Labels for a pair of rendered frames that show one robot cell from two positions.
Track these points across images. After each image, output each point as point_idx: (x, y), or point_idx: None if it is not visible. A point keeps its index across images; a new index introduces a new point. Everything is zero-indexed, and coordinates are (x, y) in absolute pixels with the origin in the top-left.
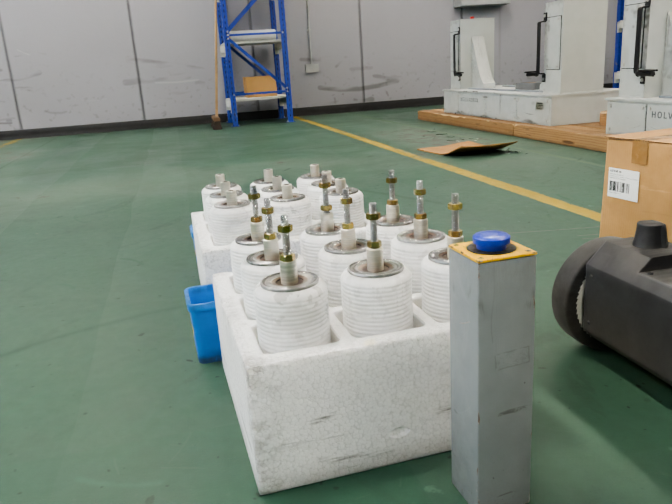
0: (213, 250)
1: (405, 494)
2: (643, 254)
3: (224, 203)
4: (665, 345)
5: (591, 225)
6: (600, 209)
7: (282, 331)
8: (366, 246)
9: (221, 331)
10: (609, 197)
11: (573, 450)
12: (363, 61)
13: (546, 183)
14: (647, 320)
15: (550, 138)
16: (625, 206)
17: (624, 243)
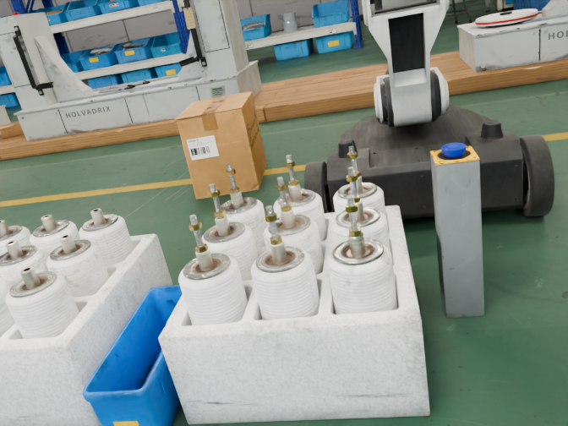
0: (71, 337)
1: (452, 340)
2: (361, 158)
3: (21, 289)
4: (406, 197)
5: (157, 192)
6: (136, 182)
7: (390, 285)
8: (300, 217)
9: (215, 376)
10: (193, 161)
11: (432, 269)
12: None
13: (53, 186)
14: (390, 190)
15: None
16: (210, 161)
17: (337, 159)
